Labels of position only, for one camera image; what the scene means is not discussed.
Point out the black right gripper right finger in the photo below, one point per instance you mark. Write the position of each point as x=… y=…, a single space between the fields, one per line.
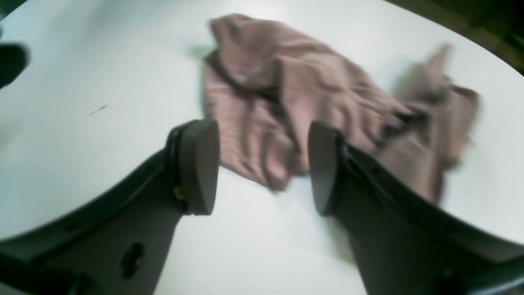
x=402 y=244

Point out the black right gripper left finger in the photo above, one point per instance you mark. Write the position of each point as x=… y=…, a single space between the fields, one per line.
x=118 y=243

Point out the dusty pink T-shirt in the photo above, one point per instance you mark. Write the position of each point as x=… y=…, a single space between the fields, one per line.
x=265 y=83

